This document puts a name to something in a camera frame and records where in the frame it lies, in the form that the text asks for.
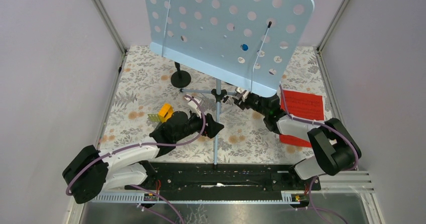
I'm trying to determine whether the orange toy block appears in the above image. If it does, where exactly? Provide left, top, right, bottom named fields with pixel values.
left=158, top=103, right=174, bottom=123

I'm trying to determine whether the red sheet music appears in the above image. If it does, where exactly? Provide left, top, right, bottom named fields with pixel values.
left=279, top=90, right=325, bottom=148

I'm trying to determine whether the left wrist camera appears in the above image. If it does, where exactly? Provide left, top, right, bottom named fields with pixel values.
left=184, top=95, right=202, bottom=118

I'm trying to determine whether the yellow-green transparent piece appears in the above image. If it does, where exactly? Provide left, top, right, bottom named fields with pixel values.
left=147, top=114, right=161, bottom=123

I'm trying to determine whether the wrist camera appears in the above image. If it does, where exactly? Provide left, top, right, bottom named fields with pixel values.
left=235, top=87, right=250, bottom=101
left=184, top=95, right=202, bottom=118

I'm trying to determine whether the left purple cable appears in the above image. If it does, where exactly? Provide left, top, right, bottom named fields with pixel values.
left=65, top=94, right=207, bottom=196

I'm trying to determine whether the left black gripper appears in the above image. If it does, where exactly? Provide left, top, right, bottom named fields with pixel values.
left=174, top=108, right=224, bottom=142

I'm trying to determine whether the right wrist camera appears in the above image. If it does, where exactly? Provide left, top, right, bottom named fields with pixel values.
left=235, top=87, right=250, bottom=101

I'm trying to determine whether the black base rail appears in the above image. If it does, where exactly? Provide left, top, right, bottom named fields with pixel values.
left=140, top=161, right=326, bottom=195

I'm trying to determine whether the grey cable duct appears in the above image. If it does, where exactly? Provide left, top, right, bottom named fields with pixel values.
left=91, top=190, right=301, bottom=204

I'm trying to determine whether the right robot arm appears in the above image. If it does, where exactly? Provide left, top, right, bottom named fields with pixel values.
left=234, top=87, right=362, bottom=190

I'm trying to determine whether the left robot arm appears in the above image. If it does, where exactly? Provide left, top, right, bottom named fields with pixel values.
left=62, top=111, right=224, bottom=204

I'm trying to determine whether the light blue music stand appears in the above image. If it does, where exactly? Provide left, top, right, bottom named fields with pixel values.
left=142, top=0, right=315, bottom=169

